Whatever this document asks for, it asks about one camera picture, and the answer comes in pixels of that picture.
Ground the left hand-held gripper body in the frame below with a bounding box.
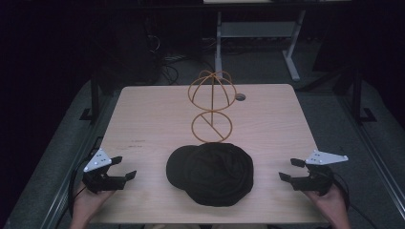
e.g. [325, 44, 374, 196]
[81, 148, 128, 195]

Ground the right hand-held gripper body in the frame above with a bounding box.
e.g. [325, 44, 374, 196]
[289, 149, 350, 197]

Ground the black cap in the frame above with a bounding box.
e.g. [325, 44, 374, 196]
[165, 141, 255, 208]

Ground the orange wire hat stand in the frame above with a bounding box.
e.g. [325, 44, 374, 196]
[187, 70, 239, 144]

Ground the person's right hand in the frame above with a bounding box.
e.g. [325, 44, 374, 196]
[301, 183, 351, 222]

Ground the person's left hand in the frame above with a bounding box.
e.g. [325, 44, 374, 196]
[72, 182, 117, 221]

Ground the black metal stand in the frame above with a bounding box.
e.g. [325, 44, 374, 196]
[78, 68, 103, 123]
[349, 67, 378, 126]

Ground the grey aluminium rail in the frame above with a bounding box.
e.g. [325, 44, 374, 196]
[39, 94, 113, 229]
[336, 94, 405, 221]

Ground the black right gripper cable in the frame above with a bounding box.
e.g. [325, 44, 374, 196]
[330, 171, 380, 229]

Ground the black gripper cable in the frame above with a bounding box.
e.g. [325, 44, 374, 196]
[67, 136, 103, 219]
[330, 171, 380, 229]

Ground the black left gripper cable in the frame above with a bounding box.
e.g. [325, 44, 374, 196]
[67, 136, 103, 219]

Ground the tangle of black floor cables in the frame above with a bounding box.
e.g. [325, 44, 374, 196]
[146, 32, 194, 86]

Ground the white metal desk frame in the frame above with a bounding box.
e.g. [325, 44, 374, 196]
[214, 10, 302, 82]

